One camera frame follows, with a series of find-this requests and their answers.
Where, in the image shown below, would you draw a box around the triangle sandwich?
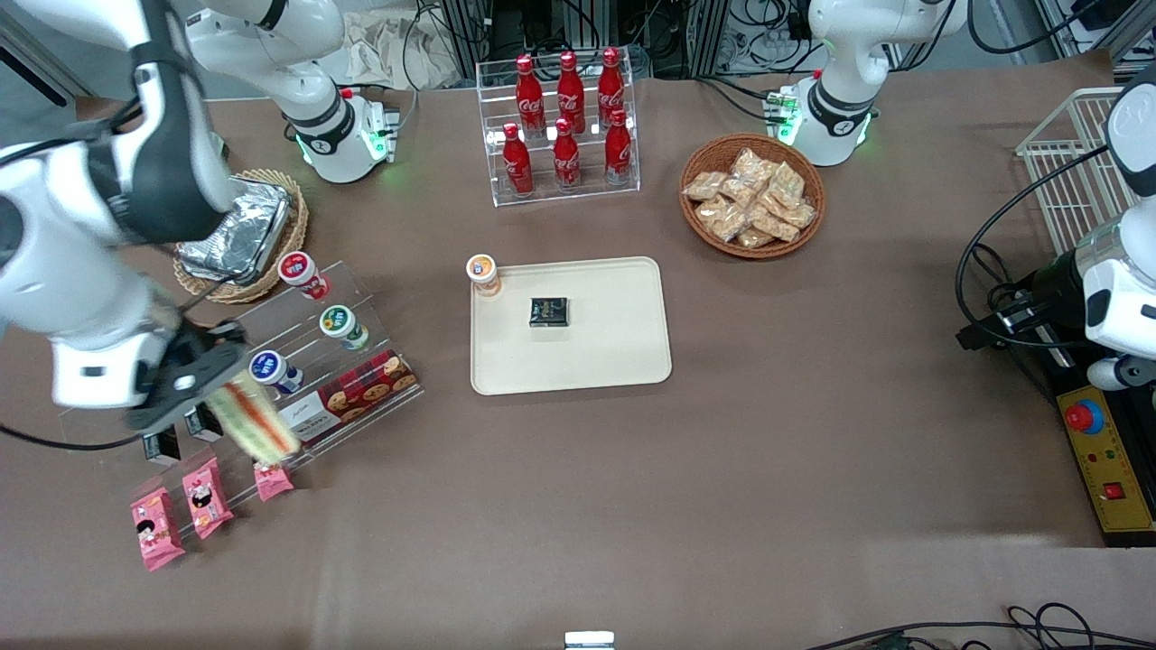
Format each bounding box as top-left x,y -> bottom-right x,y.
212,377 -> 302,463

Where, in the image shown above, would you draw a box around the cream plastic tray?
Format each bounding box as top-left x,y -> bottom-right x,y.
470,256 -> 674,396

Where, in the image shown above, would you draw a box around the clear acrylic stepped shelf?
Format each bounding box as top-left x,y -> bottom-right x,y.
59,260 -> 425,543

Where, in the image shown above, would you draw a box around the cup with blue lid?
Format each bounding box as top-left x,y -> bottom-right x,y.
248,349 -> 304,396

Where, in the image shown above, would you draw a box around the aluminium foil container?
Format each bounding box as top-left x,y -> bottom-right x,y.
221,176 -> 292,227
178,203 -> 285,286

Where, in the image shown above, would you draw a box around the wicker basket with foil containers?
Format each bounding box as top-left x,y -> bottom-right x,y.
172,169 -> 310,304

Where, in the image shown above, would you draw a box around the cup with red lid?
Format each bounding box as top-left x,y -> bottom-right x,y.
277,251 -> 331,301

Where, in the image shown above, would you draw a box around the pink snack packet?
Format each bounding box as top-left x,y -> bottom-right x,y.
182,457 -> 234,541
254,460 -> 295,503
131,487 -> 186,572

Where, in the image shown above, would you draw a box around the cup with green lid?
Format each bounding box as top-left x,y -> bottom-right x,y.
319,304 -> 369,352

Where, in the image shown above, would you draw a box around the yellow panel control box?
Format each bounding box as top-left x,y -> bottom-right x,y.
993,325 -> 1156,548

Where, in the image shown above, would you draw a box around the red tartan cookie box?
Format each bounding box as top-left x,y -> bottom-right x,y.
287,348 -> 421,450

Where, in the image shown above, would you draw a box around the cup with orange lid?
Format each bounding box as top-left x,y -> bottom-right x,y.
465,254 -> 503,299

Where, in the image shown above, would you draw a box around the brown table cover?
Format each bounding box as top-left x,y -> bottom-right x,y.
0,50 -> 1156,650

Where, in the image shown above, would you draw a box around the round wicker snack basket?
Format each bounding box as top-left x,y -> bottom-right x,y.
679,134 -> 826,261

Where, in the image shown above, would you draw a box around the white crumpled plastic sheet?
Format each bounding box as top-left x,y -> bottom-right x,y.
341,11 -> 463,91

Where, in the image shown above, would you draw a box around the red cola bottle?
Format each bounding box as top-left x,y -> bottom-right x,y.
515,54 -> 545,138
604,108 -> 633,186
597,47 -> 627,127
502,123 -> 535,197
556,51 -> 586,136
552,117 -> 582,190

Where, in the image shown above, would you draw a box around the clear acrylic bottle rack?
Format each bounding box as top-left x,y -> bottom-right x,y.
476,56 -> 642,209

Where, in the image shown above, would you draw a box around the black power cable with plug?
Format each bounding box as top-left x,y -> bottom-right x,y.
956,242 -> 1026,353

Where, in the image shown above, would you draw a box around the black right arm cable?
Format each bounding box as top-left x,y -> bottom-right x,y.
0,420 -> 145,452

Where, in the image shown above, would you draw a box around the black camera cable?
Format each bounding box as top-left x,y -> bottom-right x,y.
956,147 -> 1114,351

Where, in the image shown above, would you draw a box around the white wire basket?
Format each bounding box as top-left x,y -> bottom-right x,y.
1016,87 -> 1141,258

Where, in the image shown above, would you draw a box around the black cables at table edge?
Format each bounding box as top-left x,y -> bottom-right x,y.
804,603 -> 1156,650

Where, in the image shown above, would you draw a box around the tangled black background cables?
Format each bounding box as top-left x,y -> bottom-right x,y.
722,0 -> 818,60

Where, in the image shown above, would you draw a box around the aluminium frame rack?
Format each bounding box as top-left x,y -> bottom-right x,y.
438,0 -> 734,80

